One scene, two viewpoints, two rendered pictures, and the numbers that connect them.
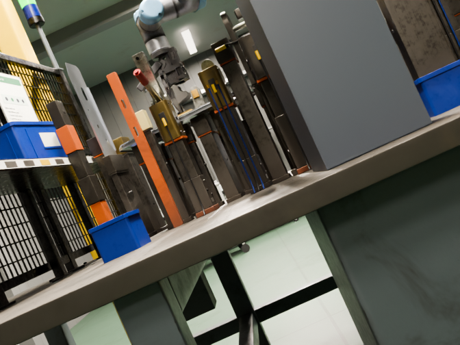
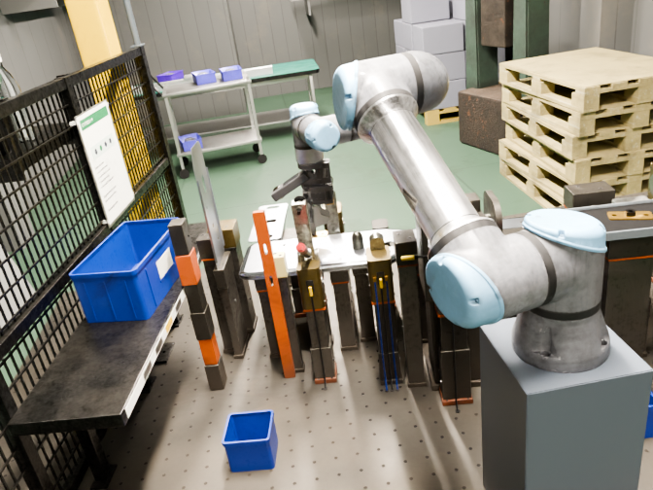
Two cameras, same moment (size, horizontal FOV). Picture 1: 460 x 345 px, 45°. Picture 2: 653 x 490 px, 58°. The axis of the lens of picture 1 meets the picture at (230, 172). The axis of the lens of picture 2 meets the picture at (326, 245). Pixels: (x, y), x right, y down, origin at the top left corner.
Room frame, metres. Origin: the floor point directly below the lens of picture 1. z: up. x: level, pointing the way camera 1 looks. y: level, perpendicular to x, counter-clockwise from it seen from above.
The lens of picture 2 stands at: (0.30, 0.17, 1.71)
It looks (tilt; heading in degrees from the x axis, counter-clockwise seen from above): 25 degrees down; 355
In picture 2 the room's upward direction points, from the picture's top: 8 degrees counter-clockwise
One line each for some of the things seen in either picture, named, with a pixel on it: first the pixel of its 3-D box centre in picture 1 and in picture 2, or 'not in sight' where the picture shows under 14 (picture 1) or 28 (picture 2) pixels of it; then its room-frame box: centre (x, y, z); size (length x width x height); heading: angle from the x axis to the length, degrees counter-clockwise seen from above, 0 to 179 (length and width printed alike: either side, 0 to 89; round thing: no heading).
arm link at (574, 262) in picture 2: not in sight; (559, 256); (1.05, -0.25, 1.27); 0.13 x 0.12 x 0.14; 102
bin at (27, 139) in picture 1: (29, 151); (135, 266); (1.69, 0.53, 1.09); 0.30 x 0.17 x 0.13; 165
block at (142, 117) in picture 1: (163, 166); (289, 314); (1.67, 0.18, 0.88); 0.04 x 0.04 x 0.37; 81
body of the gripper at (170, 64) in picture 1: (170, 68); (316, 182); (1.83, 0.04, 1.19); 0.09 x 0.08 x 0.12; 80
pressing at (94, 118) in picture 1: (91, 109); (209, 205); (1.84, 0.34, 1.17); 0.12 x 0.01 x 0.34; 171
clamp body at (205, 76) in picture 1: (235, 130); (385, 321); (1.55, -0.06, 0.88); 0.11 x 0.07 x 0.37; 171
